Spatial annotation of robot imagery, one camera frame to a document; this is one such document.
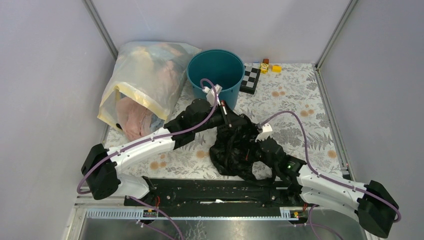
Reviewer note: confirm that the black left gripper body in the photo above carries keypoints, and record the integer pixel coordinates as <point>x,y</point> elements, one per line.
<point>220,116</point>

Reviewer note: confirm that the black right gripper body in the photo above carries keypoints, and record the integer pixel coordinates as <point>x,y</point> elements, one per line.
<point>259,155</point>

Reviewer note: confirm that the black trash bag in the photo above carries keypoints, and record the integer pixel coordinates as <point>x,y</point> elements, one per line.
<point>235,151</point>

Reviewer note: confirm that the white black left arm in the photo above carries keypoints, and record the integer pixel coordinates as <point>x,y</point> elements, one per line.
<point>103,169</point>

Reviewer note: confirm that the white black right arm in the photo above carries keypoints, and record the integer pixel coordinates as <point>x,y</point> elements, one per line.
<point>371,205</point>

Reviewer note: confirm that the teal plastic trash bin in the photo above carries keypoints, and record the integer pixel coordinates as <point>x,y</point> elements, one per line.
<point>222,68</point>

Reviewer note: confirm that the floral tablecloth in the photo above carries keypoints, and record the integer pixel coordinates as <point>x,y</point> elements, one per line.
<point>290,100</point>

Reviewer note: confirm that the black white checkerboard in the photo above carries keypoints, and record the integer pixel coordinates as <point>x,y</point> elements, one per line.
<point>250,80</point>

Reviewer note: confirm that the yellow toy figure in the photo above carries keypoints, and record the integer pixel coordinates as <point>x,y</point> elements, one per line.
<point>264,67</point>

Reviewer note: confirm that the yellow toy cube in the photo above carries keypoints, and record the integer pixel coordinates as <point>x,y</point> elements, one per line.
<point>276,68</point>

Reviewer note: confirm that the large translucent yellow-trim bag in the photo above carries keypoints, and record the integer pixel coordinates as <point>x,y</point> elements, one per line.
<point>152,73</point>

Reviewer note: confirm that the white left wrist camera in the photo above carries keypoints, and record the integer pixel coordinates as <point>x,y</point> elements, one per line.
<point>212,96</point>

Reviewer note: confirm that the metal cable duct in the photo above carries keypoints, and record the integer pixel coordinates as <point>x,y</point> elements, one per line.
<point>269,214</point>

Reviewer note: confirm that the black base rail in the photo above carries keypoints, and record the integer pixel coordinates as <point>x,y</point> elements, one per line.
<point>221,195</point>

